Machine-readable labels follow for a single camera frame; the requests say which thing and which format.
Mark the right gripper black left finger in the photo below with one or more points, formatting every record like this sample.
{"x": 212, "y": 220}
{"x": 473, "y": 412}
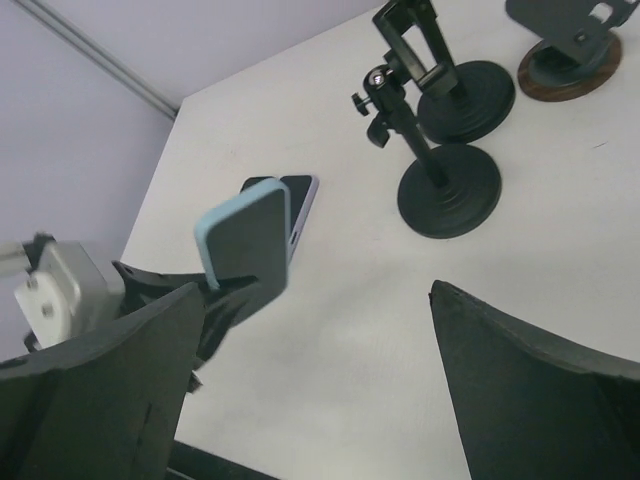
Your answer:
{"x": 103, "y": 405}

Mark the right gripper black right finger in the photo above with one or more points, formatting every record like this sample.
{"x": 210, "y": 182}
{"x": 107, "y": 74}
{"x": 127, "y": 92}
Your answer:
{"x": 530, "y": 404}

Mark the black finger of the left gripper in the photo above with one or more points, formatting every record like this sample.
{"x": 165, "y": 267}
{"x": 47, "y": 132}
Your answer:
{"x": 226, "y": 306}

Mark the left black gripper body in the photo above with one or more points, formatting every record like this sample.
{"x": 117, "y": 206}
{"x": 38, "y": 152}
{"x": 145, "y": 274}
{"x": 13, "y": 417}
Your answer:
{"x": 143, "y": 287}

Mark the light blue case smartphone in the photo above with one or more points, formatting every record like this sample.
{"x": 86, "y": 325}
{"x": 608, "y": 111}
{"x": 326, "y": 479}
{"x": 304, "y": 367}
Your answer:
{"x": 247, "y": 236}

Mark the black smartphone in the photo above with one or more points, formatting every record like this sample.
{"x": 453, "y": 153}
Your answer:
{"x": 255, "y": 182}

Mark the lavender case smartphone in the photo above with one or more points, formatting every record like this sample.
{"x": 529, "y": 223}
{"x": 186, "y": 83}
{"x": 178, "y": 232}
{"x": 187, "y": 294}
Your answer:
{"x": 302, "y": 189}

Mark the black round-base phone stand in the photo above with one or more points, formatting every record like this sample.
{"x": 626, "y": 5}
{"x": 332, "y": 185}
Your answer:
{"x": 459, "y": 103}

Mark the brown-base black phone stand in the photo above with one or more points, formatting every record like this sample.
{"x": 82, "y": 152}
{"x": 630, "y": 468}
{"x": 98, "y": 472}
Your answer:
{"x": 578, "y": 49}

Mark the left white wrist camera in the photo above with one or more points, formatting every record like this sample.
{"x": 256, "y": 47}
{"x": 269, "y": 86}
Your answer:
{"x": 70, "y": 289}

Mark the left aluminium frame post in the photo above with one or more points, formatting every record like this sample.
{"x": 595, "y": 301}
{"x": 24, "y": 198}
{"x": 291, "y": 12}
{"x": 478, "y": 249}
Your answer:
{"x": 73, "y": 36}

